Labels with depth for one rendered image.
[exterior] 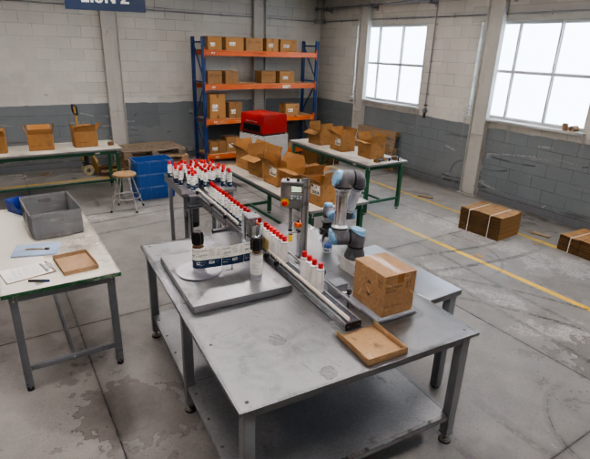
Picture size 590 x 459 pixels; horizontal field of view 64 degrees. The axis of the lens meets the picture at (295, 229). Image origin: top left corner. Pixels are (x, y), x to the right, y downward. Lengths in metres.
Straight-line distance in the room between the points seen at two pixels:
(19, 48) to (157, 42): 2.46
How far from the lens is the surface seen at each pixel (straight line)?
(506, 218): 6.96
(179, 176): 5.38
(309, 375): 2.46
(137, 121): 10.58
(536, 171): 8.37
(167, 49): 10.67
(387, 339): 2.78
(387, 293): 2.87
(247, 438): 2.41
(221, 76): 10.28
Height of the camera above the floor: 2.34
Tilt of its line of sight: 21 degrees down
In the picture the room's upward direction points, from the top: 2 degrees clockwise
